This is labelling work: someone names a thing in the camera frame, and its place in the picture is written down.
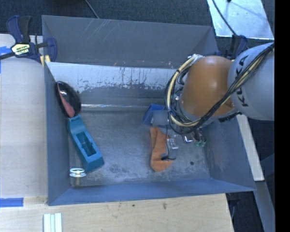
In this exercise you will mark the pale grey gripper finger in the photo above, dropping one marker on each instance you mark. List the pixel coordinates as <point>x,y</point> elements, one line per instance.
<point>160,117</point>
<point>173,145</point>

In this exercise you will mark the blue box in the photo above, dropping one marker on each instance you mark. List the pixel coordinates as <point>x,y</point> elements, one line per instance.
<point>148,115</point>

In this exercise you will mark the orange cloth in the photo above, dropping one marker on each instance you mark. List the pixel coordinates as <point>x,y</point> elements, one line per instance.
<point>158,151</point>

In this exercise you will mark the grey metal bin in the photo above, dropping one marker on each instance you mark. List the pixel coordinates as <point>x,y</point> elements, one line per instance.
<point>125,144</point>

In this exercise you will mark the teal block with slot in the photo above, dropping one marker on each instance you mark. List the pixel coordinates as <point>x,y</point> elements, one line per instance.
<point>85,144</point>

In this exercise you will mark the black and red oval object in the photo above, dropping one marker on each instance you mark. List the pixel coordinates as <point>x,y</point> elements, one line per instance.
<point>68,98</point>

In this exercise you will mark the pale wood board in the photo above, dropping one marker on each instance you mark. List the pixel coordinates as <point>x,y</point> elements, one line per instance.
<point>23,129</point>

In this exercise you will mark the black cylinder on white bracket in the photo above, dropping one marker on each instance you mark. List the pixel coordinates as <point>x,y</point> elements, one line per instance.
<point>226,119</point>

